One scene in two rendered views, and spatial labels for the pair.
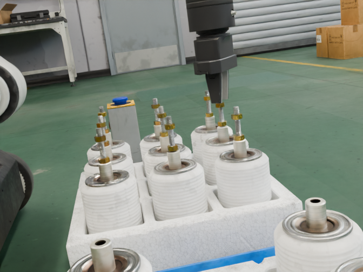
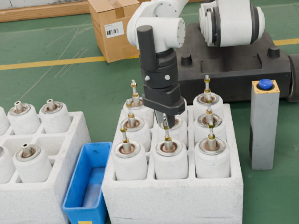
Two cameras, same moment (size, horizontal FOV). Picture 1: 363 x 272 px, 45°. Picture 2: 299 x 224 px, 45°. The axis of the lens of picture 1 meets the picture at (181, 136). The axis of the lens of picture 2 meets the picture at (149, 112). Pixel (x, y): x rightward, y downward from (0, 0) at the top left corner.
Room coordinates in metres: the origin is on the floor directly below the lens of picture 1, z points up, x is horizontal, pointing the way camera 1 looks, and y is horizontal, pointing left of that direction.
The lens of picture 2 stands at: (1.05, -0.83, 0.90)
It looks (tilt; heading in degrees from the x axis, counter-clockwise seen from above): 34 degrees down; 107
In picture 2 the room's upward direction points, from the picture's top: 9 degrees counter-clockwise
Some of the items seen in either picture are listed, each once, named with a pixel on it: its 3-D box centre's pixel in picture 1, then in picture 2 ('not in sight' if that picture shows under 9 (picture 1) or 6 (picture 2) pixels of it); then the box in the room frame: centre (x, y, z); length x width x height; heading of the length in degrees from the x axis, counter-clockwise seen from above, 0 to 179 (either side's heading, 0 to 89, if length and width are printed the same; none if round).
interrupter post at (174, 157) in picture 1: (174, 160); (131, 121); (0.73, 0.02, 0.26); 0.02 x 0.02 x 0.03
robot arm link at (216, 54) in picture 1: (214, 39); (160, 86); (0.86, -0.09, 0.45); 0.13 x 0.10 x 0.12; 152
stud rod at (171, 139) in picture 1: (171, 137); (130, 110); (0.73, 0.02, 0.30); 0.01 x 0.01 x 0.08
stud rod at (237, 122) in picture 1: (237, 127); (124, 135); (0.75, -0.10, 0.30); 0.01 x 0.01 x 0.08
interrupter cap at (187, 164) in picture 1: (175, 167); (132, 124); (0.73, 0.02, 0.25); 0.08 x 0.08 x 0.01
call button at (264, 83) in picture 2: (120, 101); (265, 84); (1.13, 0.14, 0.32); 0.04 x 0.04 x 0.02
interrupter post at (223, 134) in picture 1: (223, 134); (168, 144); (0.86, -0.08, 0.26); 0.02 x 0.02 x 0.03
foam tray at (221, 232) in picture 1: (177, 224); (175, 161); (0.85, 0.03, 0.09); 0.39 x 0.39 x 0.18; 7
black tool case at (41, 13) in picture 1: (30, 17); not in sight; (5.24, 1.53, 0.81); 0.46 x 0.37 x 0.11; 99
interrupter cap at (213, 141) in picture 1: (223, 140); (168, 147); (0.86, -0.08, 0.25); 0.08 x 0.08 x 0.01
